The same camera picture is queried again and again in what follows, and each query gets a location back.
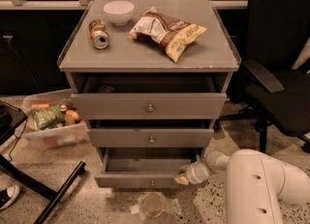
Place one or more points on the black white sneaker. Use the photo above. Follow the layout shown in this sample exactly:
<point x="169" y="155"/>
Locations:
<point x="8" y="196"/>

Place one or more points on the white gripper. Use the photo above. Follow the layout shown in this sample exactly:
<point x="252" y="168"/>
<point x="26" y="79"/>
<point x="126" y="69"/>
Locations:
<point x="195" y="174"/>

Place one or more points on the brown yellow chip bag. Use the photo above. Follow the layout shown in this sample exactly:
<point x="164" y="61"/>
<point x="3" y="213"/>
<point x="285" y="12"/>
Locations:
<point x="170" y="33"/>

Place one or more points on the grey drawer cabinet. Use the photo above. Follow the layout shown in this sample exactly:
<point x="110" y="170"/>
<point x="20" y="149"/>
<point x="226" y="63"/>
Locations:
<point x="212" y="55"/>

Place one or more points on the grey drawer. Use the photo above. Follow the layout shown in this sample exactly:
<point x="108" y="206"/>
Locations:
<point x="129" y="96"/>
<point x="148" y="168"/>
<point x="150" y="133"/>

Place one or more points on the grey bottom drawer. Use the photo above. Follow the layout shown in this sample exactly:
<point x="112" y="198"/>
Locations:
<point x="148" y="168"/>

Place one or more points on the grey top drawer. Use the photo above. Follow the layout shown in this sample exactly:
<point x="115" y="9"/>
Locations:
<point x="129" y="96"/>

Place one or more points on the gold drink can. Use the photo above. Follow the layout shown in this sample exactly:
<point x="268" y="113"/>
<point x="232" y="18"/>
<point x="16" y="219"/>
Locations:
<point x="98" y="34"/>

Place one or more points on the green snack bag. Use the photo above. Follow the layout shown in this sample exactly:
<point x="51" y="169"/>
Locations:
<point x="48" y="117"/>

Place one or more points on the grey middle drawer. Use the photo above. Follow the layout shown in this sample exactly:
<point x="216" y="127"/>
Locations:
<point x="150" y="133"/>

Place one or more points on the black office chair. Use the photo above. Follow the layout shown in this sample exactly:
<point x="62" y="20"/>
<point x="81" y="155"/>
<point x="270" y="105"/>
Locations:
<point x="275" y="87"/>

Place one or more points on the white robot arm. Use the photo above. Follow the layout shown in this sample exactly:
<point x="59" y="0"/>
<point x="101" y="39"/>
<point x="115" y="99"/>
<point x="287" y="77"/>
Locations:
<point x="255" y="184"/>

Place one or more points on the white ceramic bowl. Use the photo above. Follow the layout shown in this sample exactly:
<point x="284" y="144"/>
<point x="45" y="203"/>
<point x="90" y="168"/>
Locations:
<point x="119" y="13"/>

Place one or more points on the orange fruit in bin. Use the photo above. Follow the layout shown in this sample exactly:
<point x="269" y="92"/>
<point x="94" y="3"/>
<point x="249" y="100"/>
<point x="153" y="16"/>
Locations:
<point x="73" y="114"/>

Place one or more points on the clear plastic storage bin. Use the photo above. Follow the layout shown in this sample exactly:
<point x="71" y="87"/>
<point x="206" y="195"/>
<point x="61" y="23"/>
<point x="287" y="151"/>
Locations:
<point x="59" y="135"/>

